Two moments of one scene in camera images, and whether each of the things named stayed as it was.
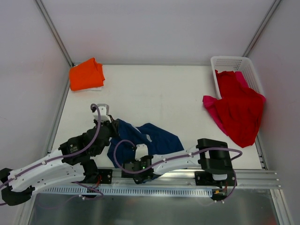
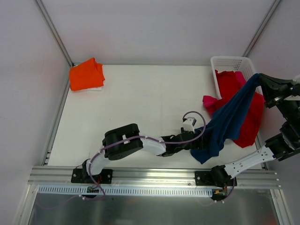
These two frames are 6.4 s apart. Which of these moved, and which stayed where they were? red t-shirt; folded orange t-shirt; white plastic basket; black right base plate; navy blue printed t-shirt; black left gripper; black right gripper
Moved: black right gripper; black left gripper; navy blue printed t-shirt
Stayed: folded orange t-shirt; black right base plate; red t-shirt; white plastic basket
